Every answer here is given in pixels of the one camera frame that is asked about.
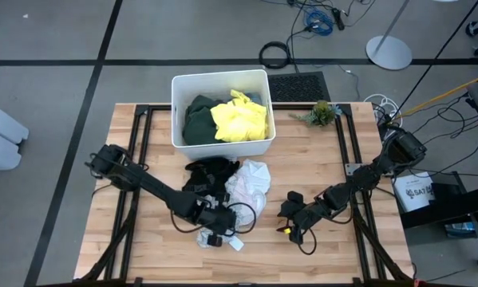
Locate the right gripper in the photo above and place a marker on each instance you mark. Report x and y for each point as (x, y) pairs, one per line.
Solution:
(306, 213)

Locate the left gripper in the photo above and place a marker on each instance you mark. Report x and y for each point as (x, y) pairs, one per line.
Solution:
(218, 219)

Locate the pale pink garment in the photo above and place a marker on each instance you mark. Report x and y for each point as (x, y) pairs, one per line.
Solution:
(242, 199)

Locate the black garment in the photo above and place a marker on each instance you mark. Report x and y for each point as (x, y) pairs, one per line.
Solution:
(208, 175)

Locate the dark green buttoned garment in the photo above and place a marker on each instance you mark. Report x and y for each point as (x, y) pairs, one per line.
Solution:
(198, 123)

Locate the yellow garment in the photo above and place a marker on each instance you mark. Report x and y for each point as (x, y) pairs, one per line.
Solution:
(240, 121)

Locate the blue denim jeans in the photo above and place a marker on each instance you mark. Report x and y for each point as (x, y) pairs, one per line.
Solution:
(256, 97)

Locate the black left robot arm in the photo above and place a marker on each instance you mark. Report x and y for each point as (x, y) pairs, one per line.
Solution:
(151, 185)

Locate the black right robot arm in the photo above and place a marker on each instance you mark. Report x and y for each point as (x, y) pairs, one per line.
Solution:
(366, 175)

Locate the white perforated laundry basket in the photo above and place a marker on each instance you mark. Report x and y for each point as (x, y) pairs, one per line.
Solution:
(222, 151)

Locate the yellow tape band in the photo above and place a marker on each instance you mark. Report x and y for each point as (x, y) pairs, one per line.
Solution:
(287, 230)

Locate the flat white sheet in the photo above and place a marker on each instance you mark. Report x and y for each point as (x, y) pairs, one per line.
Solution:
(236, 243)

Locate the small potted succulent plant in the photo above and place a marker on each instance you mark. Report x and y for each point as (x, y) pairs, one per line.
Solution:
(321, 113)

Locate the white labelled box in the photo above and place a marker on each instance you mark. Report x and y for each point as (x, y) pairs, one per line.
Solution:
(414, 193)

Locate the black floor mat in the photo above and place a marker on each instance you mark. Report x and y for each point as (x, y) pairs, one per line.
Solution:
(298, 87)

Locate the black equipment cart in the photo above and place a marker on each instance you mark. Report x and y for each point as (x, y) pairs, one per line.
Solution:
(454, 203)

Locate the blue packet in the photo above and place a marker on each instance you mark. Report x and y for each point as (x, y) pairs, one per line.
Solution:
(460, 229)

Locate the grey round-base stand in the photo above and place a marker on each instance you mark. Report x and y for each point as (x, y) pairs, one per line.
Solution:
(388, 53)

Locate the long yellow bar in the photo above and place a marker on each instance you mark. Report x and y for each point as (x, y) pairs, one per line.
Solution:
(442, 95)

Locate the black power strip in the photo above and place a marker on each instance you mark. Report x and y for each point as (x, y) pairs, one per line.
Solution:
(338, 20)

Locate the thin black pole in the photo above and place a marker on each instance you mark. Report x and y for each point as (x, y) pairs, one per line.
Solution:
(438, 56)

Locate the light grey padded object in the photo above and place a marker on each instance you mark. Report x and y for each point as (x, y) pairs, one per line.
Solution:
(1, 135)

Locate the grey metal mounting bracket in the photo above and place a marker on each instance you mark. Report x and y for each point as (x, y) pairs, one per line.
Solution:
(352, 169)

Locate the black aluminium table frame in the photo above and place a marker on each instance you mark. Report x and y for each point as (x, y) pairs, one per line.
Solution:
(155, 107)

